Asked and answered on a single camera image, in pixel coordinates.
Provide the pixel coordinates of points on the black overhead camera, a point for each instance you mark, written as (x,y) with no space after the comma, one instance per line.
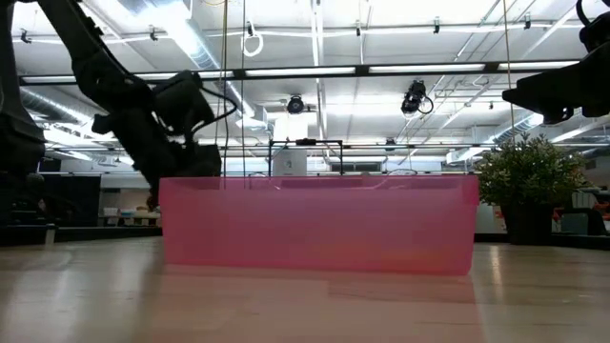
(295,105)

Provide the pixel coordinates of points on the dark cabinet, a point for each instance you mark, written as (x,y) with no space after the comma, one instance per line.
(71,200)

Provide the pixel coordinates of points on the black hanging camera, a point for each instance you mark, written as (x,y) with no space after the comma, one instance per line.
(413,100)

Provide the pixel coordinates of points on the pink plastic bin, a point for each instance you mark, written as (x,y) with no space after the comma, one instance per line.
(319,224)

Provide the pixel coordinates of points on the silver ventilation duct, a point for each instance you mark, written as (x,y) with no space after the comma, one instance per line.
(200,52)

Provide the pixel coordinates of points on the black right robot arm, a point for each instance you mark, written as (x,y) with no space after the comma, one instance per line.
(595,33)

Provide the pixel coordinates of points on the overhead light bar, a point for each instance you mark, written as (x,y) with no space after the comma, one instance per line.
(362,70)

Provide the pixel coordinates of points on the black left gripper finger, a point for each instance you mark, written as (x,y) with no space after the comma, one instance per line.
(153,197)

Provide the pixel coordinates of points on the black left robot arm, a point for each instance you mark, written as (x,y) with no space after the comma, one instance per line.
(109,90)

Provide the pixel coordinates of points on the white pillar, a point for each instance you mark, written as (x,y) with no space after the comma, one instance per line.
(290,152)

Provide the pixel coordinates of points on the black metal stand frame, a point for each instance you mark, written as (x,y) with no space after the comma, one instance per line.
(305,142)

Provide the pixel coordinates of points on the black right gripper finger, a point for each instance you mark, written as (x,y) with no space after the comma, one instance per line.
(534,93)

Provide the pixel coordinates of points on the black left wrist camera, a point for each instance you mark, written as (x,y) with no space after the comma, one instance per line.
(183,102)

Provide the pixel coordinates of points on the small green potted plant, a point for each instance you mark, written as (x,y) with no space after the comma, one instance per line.
(529,176)

